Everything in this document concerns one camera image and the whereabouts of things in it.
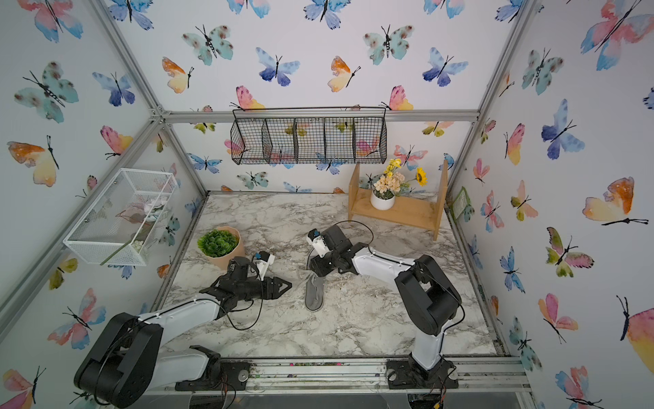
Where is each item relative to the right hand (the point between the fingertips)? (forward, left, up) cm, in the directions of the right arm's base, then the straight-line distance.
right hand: (317, 259), depth 90 cm
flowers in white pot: (+23, -26, +15) cm, 38 cm away
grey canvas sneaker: (-8, +1, -5) cm, 9 cm away
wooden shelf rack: (+25, -34, -1) cm, 42 cm away
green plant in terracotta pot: (+1, +33, +5) cm, 33 cm away
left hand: (-8, +9, -2) cm, 12 cm away
